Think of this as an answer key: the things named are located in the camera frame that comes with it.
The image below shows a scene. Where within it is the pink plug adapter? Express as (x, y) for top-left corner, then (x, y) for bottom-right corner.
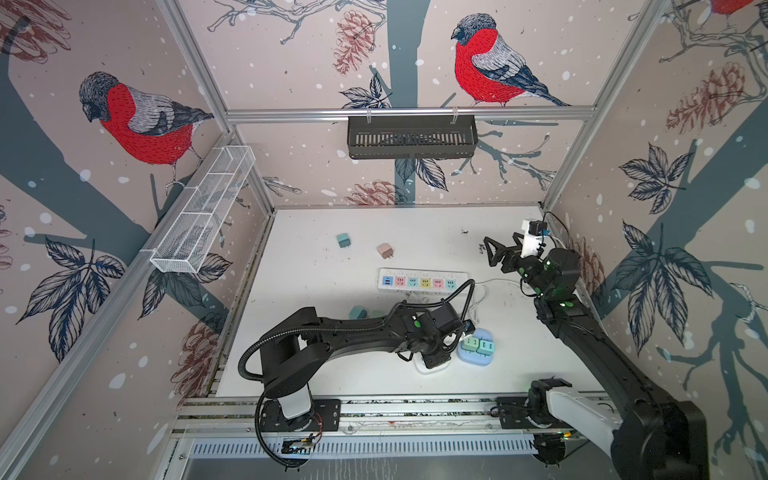
(377, 243), (394, 259)

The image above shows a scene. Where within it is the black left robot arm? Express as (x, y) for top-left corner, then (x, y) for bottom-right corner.
(238, 300), (475, 420)

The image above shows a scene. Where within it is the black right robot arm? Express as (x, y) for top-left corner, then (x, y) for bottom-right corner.
(483, 233), (709, 479)

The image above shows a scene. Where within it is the white multicolour power strip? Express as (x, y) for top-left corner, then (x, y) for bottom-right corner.
(377, 268), (469, 295)

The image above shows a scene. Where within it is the blue square socket cube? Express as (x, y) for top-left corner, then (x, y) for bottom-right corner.
(457, 329), (496, 366)

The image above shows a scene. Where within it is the white mesh wall shelf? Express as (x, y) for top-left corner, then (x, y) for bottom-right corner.
(150, 145), (255, 274)

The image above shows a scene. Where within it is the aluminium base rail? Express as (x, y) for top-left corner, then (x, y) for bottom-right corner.
(169, 393), (582, 438)

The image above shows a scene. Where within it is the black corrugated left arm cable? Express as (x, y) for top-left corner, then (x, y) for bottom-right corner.
(237, 278), (478, 469)

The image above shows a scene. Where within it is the teal plug adapter left cluster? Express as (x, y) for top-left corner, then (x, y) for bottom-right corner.
(348, 305), (368, 320)

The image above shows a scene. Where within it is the black wire basket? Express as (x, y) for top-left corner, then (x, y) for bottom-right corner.
(347, 115), (478, 160)

